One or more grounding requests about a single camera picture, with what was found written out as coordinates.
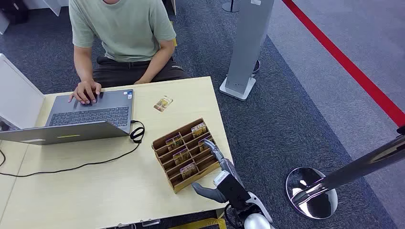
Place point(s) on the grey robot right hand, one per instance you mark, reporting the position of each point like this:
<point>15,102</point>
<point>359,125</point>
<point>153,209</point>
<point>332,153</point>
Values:
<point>232,177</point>

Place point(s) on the person's left hand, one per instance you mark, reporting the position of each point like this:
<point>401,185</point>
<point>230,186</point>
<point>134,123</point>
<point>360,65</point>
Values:
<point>144,81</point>

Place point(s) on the person's right hand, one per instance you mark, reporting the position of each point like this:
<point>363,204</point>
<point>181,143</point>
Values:
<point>85,91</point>

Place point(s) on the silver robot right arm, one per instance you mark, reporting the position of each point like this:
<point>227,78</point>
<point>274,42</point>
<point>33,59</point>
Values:
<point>257,222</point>

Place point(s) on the person's right forearm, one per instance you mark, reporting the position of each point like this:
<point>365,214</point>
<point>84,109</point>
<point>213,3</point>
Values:
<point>83,63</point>

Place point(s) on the person's left forearm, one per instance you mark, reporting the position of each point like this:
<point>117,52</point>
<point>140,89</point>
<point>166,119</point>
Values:
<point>159,60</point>

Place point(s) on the loose gold printed card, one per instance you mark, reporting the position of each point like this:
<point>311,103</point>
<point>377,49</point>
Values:
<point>163,104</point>

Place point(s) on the cardboard card holder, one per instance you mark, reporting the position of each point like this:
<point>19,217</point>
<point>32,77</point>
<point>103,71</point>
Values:
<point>189,186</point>

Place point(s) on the person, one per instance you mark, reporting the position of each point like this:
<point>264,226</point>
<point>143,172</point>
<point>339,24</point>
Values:
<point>126,28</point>

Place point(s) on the grey laptop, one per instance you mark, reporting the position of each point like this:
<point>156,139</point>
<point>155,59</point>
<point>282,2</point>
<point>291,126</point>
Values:
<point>95,107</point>

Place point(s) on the yellow floor tape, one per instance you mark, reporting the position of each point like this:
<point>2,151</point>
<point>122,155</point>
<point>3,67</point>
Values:
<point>202,223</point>

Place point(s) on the white partition board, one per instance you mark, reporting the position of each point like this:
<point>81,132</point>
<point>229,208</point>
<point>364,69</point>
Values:
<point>19,98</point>

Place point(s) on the clear desk edge clip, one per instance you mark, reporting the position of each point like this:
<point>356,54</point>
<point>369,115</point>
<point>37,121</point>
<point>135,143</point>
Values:
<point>150,222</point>
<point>126,225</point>

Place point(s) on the white cabinet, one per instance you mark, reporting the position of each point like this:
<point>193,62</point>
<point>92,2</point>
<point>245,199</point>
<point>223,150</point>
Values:
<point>47,4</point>

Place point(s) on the black bag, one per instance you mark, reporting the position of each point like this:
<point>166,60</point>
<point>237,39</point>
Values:
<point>14,11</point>

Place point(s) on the grey standing pillar kiosk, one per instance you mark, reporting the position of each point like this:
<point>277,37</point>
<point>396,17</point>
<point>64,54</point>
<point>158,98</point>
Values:
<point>248,44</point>

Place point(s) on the dark round base disc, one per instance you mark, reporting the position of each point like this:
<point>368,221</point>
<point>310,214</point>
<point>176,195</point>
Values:
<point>257,67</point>

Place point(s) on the grey round stand base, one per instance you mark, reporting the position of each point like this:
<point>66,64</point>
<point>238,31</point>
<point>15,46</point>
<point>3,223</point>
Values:
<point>230,6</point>

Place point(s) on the red floor tape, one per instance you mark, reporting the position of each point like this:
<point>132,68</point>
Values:
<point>348,64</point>

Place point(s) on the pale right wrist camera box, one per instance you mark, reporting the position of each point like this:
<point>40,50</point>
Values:
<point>221,179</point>

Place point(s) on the chrome stanchion post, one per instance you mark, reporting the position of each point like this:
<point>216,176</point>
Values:
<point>311,192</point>

